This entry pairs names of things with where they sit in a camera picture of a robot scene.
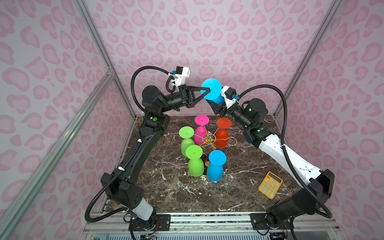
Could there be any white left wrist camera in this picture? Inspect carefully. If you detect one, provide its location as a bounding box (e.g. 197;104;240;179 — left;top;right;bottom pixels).
168;66;190;88

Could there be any red wine glass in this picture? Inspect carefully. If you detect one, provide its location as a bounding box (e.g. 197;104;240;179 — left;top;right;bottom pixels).
215;118;232;148

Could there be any aluminium enclosure frame strut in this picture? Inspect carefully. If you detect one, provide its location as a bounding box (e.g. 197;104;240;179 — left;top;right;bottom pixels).
1;1;133;240

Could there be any blue wine glass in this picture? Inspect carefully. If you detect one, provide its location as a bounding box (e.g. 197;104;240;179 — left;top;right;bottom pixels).
201;79;225;105
207;150;227;182

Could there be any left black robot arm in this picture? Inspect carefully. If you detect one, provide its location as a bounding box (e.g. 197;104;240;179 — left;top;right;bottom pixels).
97;85;211;223

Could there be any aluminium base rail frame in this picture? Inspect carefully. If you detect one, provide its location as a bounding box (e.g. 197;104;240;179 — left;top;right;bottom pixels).
81;212;344;240

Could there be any yellow calculator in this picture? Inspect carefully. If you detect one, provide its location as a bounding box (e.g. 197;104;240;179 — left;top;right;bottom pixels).
259;172;283;200

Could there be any left black corrugated cable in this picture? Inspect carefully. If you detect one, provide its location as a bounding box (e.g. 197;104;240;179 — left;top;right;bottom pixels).
84;65;178;223

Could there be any right black corrugated cable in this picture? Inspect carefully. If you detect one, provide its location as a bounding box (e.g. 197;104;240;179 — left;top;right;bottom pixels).
238;84;334;219

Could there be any black corrugated cable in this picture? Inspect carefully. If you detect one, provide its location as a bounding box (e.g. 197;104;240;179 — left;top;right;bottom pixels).
238;84;334;219
84;65;178;223

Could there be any front lime green wine glass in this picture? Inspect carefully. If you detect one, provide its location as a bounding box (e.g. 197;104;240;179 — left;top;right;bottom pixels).
186;145;204;177

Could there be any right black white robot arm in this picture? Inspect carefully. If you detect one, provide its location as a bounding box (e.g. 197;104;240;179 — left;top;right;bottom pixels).
208;99;335;229

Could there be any rear lime green wine glass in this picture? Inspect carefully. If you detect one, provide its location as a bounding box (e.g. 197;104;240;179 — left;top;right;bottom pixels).
179;126;195;157

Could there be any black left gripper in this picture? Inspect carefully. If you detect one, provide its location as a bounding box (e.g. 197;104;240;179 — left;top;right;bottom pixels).
159;87;210;117

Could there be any gold wire wine glass rack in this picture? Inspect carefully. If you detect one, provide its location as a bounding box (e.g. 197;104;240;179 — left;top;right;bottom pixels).
197;132;237;176

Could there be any lime green wine glass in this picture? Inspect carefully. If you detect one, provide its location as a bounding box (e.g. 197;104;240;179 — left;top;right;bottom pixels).
186;145;204;177
179;126;195;157

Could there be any magenta wine glass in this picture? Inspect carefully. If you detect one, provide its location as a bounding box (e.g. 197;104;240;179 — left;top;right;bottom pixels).
194;115;210;145

